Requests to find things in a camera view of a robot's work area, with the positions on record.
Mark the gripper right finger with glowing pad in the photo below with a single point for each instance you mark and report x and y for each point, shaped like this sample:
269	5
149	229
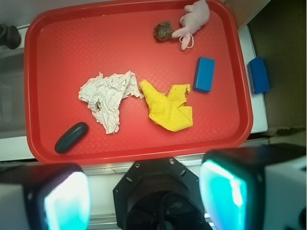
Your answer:
256	188

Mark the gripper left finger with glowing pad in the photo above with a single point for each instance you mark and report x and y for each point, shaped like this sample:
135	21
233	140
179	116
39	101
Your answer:
44	197

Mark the crumpled white cloth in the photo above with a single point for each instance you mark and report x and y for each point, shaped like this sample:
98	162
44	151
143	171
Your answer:
103	96

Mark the yellow cloth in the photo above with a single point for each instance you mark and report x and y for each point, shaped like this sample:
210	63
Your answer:
168	111

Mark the black oval stone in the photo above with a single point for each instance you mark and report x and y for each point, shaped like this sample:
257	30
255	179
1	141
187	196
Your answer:
71	137

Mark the blue sponge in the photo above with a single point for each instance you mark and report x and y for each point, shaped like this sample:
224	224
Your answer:
258	75

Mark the blue rectangular block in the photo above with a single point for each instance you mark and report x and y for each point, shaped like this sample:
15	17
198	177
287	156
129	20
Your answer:
204	73

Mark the red plastic tray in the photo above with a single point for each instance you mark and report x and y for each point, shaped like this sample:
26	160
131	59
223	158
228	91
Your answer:
66	48

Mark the black knob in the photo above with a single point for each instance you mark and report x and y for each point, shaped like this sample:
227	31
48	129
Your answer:
9	36

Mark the pink plush bunny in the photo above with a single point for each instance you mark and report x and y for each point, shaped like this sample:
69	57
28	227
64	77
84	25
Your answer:
197	15

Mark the brown rough rock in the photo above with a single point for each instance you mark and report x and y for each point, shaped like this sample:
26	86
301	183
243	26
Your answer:
163	31

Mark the black octagonal mount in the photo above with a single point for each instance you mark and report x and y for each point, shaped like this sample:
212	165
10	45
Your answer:
160	194

